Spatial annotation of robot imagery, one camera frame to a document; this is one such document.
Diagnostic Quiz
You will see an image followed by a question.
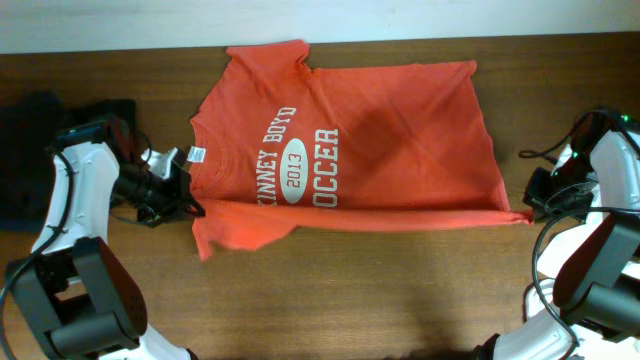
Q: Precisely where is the red printed t-shirt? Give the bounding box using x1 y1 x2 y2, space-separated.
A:
190 40 531 260

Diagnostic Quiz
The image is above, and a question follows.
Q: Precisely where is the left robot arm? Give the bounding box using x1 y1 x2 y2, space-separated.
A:
1 116 205 360

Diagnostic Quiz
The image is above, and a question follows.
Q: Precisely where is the folded dark navy garment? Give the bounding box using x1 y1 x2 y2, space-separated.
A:
1 91 136 233

